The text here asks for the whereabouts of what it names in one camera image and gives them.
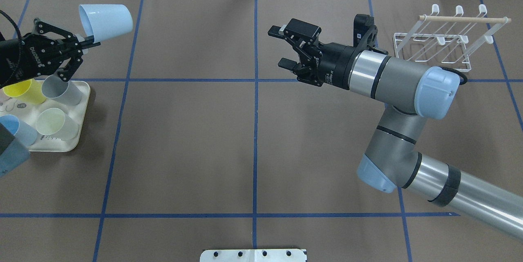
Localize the yellow plastic cup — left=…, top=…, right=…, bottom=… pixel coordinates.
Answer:
left=2, top=79, right=47, bottom=105

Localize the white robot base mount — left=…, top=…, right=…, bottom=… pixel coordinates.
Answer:
left=199, top=249, right=308, bottom=262

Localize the pale green plastic cup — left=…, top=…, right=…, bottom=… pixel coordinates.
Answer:
left=35, top=108, right=80, bottom=140

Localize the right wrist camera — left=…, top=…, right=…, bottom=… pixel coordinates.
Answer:
left=353, top=13, right=378, bottom=50

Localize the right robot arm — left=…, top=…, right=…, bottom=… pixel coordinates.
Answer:
left=268, top=14, right=523, bottom=240

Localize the light blue plastic cup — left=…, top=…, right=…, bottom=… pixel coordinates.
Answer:
left=78, top=4, right=133, bottom=43

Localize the grey plastic cup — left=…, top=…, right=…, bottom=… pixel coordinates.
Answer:
left=41, top=75, right=82, bottom=106

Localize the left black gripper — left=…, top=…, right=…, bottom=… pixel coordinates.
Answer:
left=0, top=18, right=101, bottom=85

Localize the white wire cup rack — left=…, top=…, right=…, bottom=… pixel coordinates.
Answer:
left=393, top=4, right=512, bottom=73

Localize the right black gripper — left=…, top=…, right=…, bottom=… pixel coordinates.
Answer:
left=268, top=18, right=357, bottom=90

